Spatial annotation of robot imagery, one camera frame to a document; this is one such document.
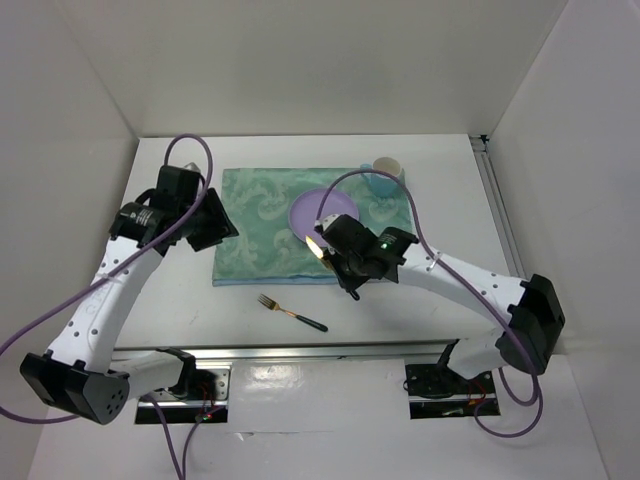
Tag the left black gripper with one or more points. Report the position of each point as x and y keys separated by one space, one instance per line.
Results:
x=220 y=224

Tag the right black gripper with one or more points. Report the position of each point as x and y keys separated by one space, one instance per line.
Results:
x=348 y=282

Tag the gold knife green handle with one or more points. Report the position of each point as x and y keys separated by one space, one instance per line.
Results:
x=319 y=253

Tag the purple plastic plate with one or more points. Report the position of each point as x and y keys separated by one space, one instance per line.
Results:
x=303 y=210

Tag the light blue mug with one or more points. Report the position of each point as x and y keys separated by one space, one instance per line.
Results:
x=383 y=176

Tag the green patterned cloth placemat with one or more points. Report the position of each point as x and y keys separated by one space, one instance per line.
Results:
x=267 y=251

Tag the gold fork green handle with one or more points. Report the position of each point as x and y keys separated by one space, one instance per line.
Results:
x=275 y=306

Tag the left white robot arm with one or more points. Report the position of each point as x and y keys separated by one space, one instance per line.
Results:
x=76 y=373

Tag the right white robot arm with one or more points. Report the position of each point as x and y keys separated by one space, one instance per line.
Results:
x=408 y=263

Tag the aluminium rail front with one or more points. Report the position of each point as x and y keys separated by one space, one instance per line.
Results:
x=320 y=351

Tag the aluminium rail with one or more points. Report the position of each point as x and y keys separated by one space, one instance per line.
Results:
x=500 y=210
x=320 y=351

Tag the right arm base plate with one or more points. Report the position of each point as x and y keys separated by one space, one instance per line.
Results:
x=435 y=393

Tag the aluminium rail right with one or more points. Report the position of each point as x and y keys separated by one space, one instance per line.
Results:
x=500 y=210

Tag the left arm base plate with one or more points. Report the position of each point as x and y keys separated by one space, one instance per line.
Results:
x=207 y=399

